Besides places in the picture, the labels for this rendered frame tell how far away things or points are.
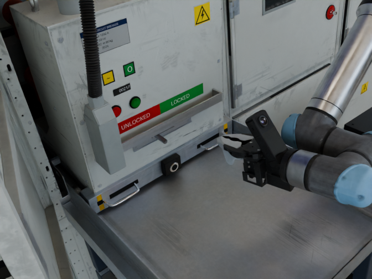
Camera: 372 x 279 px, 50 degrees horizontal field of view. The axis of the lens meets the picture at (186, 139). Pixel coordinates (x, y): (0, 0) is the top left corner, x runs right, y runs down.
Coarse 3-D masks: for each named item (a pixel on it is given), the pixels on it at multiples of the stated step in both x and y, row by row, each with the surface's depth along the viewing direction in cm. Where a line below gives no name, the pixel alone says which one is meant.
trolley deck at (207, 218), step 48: (144, 192) 119; (192, 192) 117; (240, 192) 114; (288, 192) 112; (96, 240) 105; (144, 240) 103; (192, 240) 102; (240, 240) 100; (288, 240) 98; (336, 240) 97
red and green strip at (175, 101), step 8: (192, 88) 117; (200, 88) 119; (176, 96) 114; (184, 96) 116; (192, 96) 118; (160, 104) 111; (168, 104) 113; (176, 104) 115; (144, 112) 109; (152, 112) 110; (160, 112) 112; (128, 120) 106; (136, 120) 108; (144, 120) 110; (120, 128) 106; (128, 128) 107
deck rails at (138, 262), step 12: (240, 132) 134; (72, 192) 114; (84, 204) 109; (348, 204) 106; (96, 216) 104; (96, 228) 108; (108, 228) 99; (108, 240) 104; (120, 240) 96; (120, 252) 100; (132, 252) 92; (132, 264) 96; (144, 264) 88; (144, 276) 93; (156, 276) 85
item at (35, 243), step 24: (0, 72) 91; (0, 96) 86; (0, 120) 77; (0, 144) 70; (0, 168) 62; (24, 168) 99; (0, 192) 39; (24, 192) 82; (48, 192) 111; (0, 216) 41; (24, 216) 50; (48, 216) 112; (0, 240) 42; (24, 240) 43; (48, 240) 96; (0, 264) 49; (24, 264) 45; (48, 264) 80
